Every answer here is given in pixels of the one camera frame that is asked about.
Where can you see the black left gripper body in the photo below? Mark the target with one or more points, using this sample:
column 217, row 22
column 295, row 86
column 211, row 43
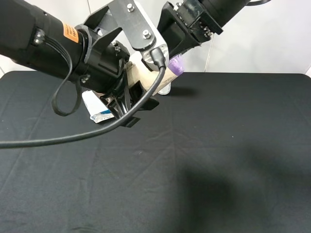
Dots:
column 103, row 59

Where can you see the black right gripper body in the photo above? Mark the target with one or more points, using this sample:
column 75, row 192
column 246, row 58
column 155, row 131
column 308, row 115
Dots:
column 186, row 25

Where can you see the purple trash bag roll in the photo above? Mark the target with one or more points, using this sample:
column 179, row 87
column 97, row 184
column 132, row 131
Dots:
column 137, row 72

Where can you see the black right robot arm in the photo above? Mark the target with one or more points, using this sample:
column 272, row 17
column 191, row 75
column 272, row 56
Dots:
column 224, row 10

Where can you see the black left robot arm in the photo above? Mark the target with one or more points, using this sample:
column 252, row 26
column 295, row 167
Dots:
column 34, row 38

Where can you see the white blue carton box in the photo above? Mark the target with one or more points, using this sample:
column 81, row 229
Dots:
column 96, row 108

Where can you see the blue cap yogurt bottle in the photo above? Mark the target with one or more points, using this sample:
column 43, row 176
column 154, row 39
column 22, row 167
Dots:
column 166, row 90

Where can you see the black tablecloth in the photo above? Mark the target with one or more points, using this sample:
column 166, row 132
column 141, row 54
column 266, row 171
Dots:
column 223, row 153

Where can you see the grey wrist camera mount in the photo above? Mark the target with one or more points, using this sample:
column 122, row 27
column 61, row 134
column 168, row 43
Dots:
column 128, row 16

